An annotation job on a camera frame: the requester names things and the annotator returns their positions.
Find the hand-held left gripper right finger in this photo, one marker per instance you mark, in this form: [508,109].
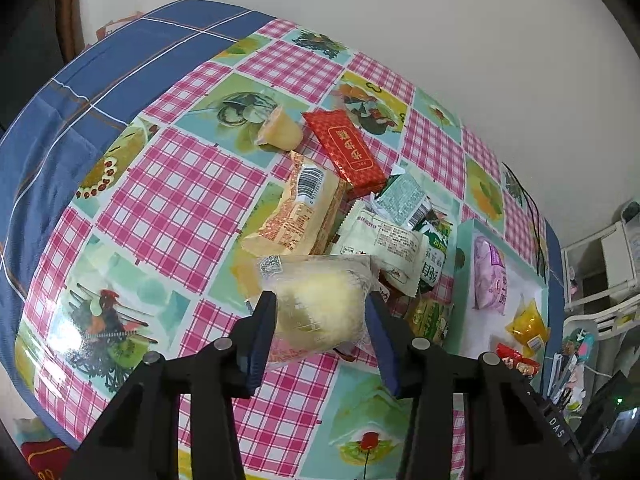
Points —
[382,345]

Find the red cartoon snack packet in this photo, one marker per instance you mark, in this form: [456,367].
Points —
[515,360]

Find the pink checked picture tablecloth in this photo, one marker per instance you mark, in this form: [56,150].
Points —
[175,195]

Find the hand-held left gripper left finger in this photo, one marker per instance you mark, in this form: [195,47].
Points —
[260,345]

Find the white tray with teal rim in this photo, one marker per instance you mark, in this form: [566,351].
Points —
[485,330]

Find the clear packet with yellow cake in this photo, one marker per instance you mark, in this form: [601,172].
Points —
[315,300]

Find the brown biscuit packet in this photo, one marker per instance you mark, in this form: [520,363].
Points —
[387,290]

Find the blue checked cloth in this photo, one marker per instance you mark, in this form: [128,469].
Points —
[75,90]

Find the white snack packet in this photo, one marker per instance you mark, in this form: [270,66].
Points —
[385,240]

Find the yellow jelly cup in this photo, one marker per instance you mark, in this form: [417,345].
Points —
[280,130]

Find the teal small snack packet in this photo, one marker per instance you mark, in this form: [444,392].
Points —
[402,200]

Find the purple snack packet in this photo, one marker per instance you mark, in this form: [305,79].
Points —
[490,275]

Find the brown wooden frame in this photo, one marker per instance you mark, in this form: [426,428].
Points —
[67,15]

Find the white shelf unit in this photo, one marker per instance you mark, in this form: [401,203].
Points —
[600,260]

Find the pile of colourful packets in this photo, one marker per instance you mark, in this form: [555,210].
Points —
[575,360]

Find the green and white biscuit packet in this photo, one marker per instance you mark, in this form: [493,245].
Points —
[435,260]

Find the yellow translucent snack packet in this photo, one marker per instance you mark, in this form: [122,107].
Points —
[530,322]

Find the green striped clear snack packet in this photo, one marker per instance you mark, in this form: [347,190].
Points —
[427,317]

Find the white chair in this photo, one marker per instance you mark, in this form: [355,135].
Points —
[605,317]

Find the orange bread packet with barcode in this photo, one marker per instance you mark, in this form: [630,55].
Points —
[295,210]

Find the red flat snack packet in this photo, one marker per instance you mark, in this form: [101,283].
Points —
[345,150]

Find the pink small toy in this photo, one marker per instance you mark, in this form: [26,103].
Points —
[574,285]

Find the red cloth bag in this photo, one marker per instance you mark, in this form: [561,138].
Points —
[45,457]

